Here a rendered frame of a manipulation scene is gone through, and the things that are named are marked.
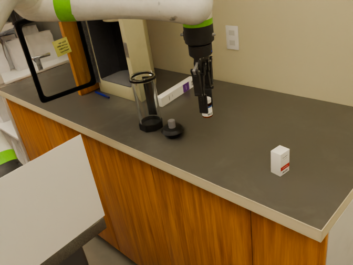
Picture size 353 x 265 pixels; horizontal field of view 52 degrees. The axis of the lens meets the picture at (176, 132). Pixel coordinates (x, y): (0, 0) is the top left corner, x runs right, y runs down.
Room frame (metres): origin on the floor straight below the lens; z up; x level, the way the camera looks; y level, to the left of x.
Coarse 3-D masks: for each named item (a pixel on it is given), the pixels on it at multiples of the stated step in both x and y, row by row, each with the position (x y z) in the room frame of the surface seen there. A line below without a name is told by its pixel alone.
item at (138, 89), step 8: (144, 72) 1.38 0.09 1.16; (152, 72) 1.36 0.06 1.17; (136, 80) 1.29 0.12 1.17; (152, 80) 1.30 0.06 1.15; (136, 88) 1.30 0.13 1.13; (144, 88) 1.29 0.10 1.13; (152, 88) 1.31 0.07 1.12; (136, 96) 1.31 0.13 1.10; (144, 96) 1.29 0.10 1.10; (152, 96) 1.30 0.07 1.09; (136, 104) 1.32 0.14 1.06; (144, 104) 1.30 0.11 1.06; (152, 104) 1.30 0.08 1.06; (144, 112) 1.30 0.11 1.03; (152, 112) 1.30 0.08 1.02; (144, 120) 1.30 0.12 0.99; (152, 120) 1.30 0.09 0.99; (160, 120) 1.32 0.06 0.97
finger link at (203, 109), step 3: (198, 96) 1.10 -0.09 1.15; (204, 96) 1.09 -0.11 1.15; (198, 99) 1.10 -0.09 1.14; (204, 99) 1.09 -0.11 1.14; (204, 102) 1.09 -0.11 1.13; (201, 105) 1.10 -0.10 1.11; (204, 105) 1.09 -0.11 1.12; (207, 105) 1.09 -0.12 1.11; (201, 108) 1.10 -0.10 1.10; (204, 108) 1.09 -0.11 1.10; (207, 108) 1.09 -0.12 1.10; (201, 111) 1.10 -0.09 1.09; (204, 111) 1.09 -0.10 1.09; (207, 111) 1.09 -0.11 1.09
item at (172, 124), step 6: (168, 120) 1.24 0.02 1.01; (174, 120) 1.23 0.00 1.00; (168, 126) 1.25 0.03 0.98; (174, 126) 1.23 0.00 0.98; (180, 126) 1.23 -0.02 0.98; (162, 132) 1.22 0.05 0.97; (168, 132) 1.20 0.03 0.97; (174, 132) 1.20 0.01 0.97; (180, 132) 1.20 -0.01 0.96; (168, 138) 1.22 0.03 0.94; (174, 138) 1.21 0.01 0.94
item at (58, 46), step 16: (16, 32) 1.66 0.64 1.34; (32, 32) 1.69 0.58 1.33; (48, 32) 1.73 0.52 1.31; (64, 32) 1.77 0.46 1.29; (32, 48) 1.68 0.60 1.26; (48, 48) 1.72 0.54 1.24; (64, 48) 1.76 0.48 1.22; (80, 48) 1.80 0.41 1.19; (48, 64) 1.71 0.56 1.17; (64, 64) 1.75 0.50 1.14; (80, 64) 1.79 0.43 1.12; (48, 80) 1.69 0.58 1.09; (64, 80) 1.74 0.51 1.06; (80, 80) 1.78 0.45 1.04; (48, 96) 1.68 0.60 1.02
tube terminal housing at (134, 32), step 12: (120, 24) 1.62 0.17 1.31; (132, 24) 1.64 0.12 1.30; (144, 24) 1.77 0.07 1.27; (132, 36) 1.63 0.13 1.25; (144, 36) 1.68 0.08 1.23; (132, 48) 1.63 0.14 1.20; (144, 48) 1.67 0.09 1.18; (132, 60) 1.62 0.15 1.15; (144, 60) 1.66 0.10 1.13; (132, 72) 1.61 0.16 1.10; (108, 84) 1.78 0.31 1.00; (120, 96) 1.72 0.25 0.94; (132, 96) 1.64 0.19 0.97
